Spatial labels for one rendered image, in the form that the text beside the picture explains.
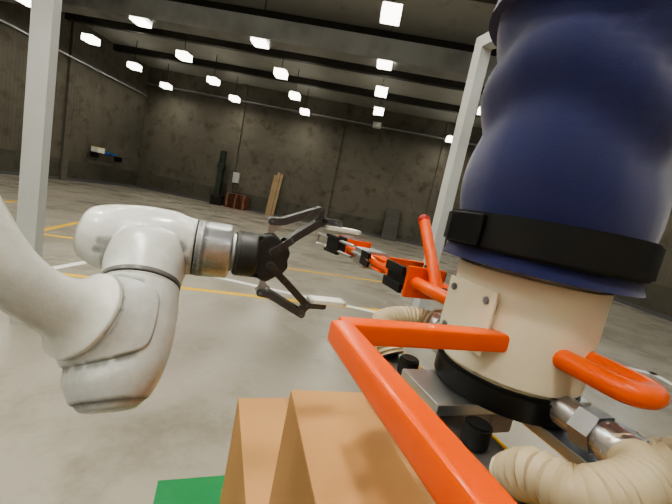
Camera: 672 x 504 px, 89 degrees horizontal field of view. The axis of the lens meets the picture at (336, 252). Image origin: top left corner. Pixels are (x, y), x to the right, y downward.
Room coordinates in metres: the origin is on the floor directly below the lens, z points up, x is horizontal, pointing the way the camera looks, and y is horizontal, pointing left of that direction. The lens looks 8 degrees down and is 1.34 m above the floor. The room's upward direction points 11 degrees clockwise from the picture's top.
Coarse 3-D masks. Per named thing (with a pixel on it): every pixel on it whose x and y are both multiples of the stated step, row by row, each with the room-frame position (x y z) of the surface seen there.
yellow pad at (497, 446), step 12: (396, 360) 0.50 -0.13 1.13; (408, 360) 0.45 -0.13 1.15; (444, 420) 0.36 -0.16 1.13; (456, 420) 0.37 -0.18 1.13; (468, 420) 0.33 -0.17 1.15; (480, 420) 0.33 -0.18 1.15; (456, 432) 0.34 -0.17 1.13; (468, 432) 0.32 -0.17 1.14; (480, 432) 0.32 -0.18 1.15; (468, 444) 0.32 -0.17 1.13; (480, 444) 0.32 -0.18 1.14; (492, 444) 0.34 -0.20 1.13; (480, 456) 0.31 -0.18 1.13; (492, 456) 0.32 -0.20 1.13
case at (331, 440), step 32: (288, 416) 0.64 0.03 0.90; (320, 416) 0.60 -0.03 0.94; (352, 416) 0.62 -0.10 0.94; (288, 448) 0.59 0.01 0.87; (320, 448) 0.51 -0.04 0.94; (352, 448) 0.53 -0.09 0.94; (384, 448) 0.54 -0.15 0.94; (288, 480) 0.55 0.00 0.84; (320, 480) 0.45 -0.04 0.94; (352, 480) 0.46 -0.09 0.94; (384, 480) 0.47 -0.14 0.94; (416, 480) 0.48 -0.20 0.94
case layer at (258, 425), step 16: (240, 400) 1.19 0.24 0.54; (256, 400) 1.21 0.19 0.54; (272, 400) 1.23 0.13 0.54; (288, 400) 1.25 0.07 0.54; (240, 416) 1.10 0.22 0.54; (256, 416) 1.12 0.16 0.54; (272, 416) 1.14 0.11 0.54; (240, 432) 1.03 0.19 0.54; (256, 432) 1.04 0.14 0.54; (272, 432) 1.05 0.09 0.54; (240, 448) 0.97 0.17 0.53; (256, 448) 0.97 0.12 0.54; (272, 448) 0.98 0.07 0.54; (240, 464) 0.93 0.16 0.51; (256, 464) 0.91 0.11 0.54; (272, 464) 0.92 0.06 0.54; (224, 480) 1.19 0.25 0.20; (240, 480) 0.89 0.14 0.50; (256, 480) 0.85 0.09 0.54; (272, 480) 0.86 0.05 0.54; (224, 496) 1.12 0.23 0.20; (240, 496) 0.85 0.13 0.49; (256, 496) 0.80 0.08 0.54
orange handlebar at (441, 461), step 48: (432, 288) 0.56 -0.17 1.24; (336, 336) 0.27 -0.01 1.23; (384, 336) 0.30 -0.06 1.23; (432, 336) 0.32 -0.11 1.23; (480, 336) 0.34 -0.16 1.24; (384, 384) 0.20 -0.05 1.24; (624, 384) 0.29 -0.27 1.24; (432, 432) 0.16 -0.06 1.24; (432, 480) 0.14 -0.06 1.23; (480, 480) 0.13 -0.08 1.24
